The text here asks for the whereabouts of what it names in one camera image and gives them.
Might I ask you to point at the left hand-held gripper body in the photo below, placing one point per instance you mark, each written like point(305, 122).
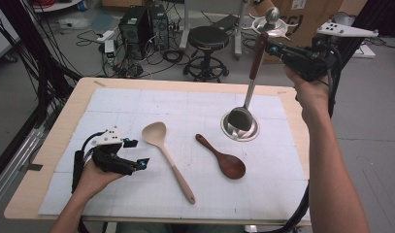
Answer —
point(111, 158)

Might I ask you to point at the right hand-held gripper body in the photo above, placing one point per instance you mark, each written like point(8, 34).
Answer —
point(310, 63)

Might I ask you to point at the light wooden spoon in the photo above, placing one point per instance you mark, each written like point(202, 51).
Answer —
point(154, 132)

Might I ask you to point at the metal utensil stand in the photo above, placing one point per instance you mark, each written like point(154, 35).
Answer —
point(250, 135)

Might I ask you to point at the dark wooden rice spoon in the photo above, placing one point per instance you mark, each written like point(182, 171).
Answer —
point(234, 168)

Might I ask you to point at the person's right hand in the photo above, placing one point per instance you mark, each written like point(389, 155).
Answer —
point(310, 92)

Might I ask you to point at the person's left hand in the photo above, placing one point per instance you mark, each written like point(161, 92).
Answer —
point(94, 183)

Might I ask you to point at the white grid mat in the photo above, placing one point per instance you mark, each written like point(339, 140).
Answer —
point(137, 103)

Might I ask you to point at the large cardboard box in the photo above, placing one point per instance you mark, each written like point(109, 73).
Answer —
point(302, 9)

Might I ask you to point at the black flat case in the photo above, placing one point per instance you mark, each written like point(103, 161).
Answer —
point(225, 22)

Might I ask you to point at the white flat board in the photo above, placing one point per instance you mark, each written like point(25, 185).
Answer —
point(365, 51)

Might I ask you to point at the grey round appliance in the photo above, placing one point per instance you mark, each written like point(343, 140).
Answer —
point(345, 18)

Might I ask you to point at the black round stool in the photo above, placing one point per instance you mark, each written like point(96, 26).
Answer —
point(208, 37)

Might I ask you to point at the black tape piece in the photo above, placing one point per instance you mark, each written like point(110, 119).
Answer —
point(33, 167)

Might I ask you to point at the white device with green display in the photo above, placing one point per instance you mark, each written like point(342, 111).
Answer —
point(109, 48)

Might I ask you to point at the white power strip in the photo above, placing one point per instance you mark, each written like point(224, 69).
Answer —
point(106, 36)

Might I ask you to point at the black computer tower green sticker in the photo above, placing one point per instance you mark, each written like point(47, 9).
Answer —
point(133, 32)

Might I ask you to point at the black metal frame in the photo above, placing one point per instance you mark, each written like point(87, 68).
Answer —
point(368, 13)

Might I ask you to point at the aluminium rail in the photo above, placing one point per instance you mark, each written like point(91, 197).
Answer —
point(14, 161)

